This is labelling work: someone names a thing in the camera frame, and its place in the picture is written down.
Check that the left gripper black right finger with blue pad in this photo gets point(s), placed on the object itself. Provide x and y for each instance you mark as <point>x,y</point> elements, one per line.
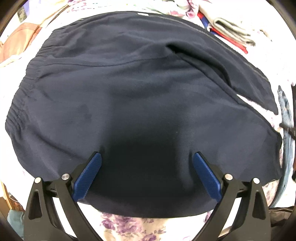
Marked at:
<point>252,221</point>

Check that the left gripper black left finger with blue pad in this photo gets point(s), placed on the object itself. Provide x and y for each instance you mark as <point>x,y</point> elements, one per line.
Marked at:
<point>42,221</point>

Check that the dark navy pants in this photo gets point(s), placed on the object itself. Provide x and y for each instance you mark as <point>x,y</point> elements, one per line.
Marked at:
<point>147,92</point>

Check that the blue denim jeans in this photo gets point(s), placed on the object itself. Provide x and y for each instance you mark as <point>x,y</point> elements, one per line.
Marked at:
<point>287,119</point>

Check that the brown orange pillow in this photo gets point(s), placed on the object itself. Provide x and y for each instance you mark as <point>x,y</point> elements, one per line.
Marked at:
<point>18,41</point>

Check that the folded grey garment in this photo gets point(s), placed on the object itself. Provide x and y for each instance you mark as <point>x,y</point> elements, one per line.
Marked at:
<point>231,22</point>

